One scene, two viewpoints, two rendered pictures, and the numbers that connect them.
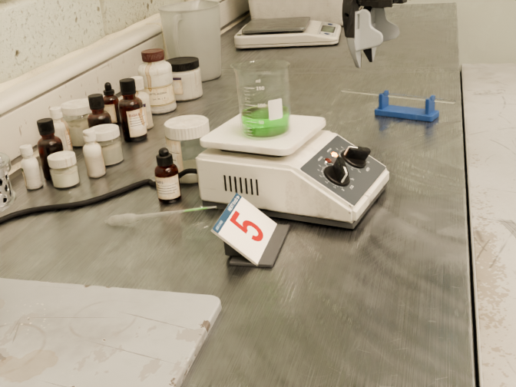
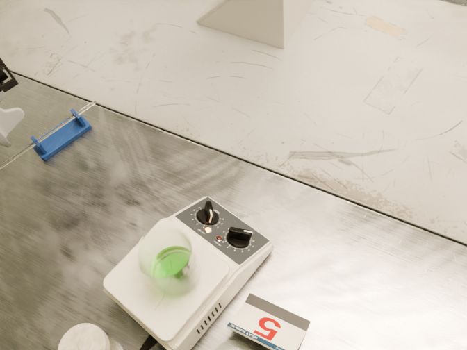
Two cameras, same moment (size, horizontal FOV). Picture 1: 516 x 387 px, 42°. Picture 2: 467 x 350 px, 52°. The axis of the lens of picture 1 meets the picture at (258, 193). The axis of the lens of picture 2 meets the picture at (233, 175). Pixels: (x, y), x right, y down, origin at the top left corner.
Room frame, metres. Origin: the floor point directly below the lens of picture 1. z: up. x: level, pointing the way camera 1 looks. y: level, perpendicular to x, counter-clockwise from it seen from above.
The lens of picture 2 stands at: (0.60, 0.16, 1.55)
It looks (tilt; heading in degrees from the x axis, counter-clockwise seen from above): 58 degrees down; 290
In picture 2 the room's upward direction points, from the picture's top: 11 degrees counter-clockwise
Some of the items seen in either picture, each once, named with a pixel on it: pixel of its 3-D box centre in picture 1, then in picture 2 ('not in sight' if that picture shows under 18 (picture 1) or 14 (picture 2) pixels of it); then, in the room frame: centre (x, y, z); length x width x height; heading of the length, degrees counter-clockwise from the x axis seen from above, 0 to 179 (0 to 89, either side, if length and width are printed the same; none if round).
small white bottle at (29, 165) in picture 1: (30, 167); not in sight; (0.86, 0.31, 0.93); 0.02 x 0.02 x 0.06
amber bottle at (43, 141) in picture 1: (51, 148); not in sight; (0.89, 0.28, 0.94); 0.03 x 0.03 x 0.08
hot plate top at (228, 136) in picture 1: (264, 131); (166, 276); (0.77, -0.01, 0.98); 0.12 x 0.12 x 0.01; 61
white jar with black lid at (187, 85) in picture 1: (183, 78); not in sight; (1.27, 0.13, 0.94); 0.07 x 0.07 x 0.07
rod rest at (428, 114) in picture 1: (406, 105); (60, 132); (1.04, -0.25, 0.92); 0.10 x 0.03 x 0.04; 53
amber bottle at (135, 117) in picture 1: (131, 109); not in sight; (1.04, 0.19, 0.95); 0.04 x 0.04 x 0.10
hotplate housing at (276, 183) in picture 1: (286, 167); (186, 272); (0.76, -0.04, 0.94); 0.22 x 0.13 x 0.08; 61
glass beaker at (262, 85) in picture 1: (262, 100); (169, 266); (0.76, -0.01, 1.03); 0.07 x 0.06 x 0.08; 65
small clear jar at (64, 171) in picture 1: (64, 170); not in sight; (0.86, 0.26, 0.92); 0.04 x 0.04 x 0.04
